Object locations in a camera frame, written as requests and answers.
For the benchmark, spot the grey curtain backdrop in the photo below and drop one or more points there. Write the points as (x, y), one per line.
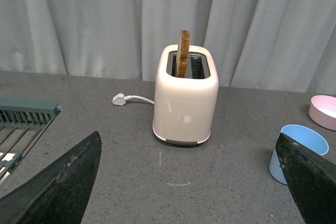
(284, 45)

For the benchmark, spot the cream two-slot toaster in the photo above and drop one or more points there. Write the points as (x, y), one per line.
(184, 107)

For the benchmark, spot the green dish rack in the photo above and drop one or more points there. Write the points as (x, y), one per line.
(23, 121)

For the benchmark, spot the blue plastic cup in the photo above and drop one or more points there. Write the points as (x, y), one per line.
(305, 136)

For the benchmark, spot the pink bowl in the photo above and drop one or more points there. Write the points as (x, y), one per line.
(322, 111)

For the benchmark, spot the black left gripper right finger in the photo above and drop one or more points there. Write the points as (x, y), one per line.
(310, 178)

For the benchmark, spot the white power plug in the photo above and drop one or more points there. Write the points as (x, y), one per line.
(119, 99)

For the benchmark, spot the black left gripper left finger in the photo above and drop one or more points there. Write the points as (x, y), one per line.
(60, 192)

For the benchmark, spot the slice of toasted bread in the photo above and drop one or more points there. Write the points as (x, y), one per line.
(182, 53)

